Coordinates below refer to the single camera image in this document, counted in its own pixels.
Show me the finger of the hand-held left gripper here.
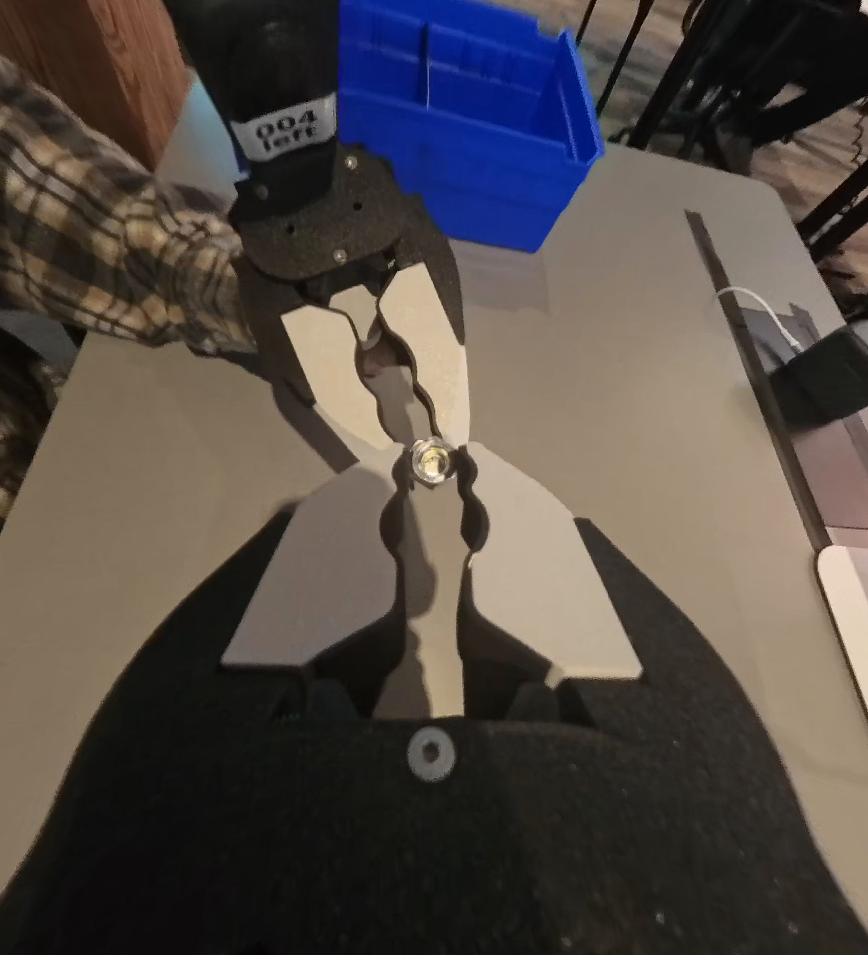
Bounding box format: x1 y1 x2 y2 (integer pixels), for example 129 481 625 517
374 260 474 450
279 287 424 454

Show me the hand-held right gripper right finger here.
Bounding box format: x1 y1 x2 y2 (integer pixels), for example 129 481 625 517
455 444 644 683

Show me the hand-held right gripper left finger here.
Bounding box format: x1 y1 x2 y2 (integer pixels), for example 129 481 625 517
220 448 414 680

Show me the silver hex bolt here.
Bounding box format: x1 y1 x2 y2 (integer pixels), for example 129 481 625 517
408 440 456 489

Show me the blue plastic bin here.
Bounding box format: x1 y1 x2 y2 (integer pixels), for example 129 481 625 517
337 0 605 255

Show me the person's left forearm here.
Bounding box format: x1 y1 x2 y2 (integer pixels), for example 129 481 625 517
0 41 260 355

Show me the white document stand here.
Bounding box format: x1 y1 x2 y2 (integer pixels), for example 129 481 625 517
818 545 868 814

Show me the black rolling display stand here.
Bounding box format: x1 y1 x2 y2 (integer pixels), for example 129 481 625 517
606 0 711 161

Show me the black device box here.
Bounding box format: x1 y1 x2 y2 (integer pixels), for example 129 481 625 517
770 321 868 430

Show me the wooden office desk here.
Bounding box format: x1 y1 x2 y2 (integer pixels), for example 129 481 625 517
799 138 868 258

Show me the wooden post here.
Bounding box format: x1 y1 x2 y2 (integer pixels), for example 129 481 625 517
0 0 192 173

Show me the white cable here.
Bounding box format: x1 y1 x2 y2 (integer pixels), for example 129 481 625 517
715 286 805 352

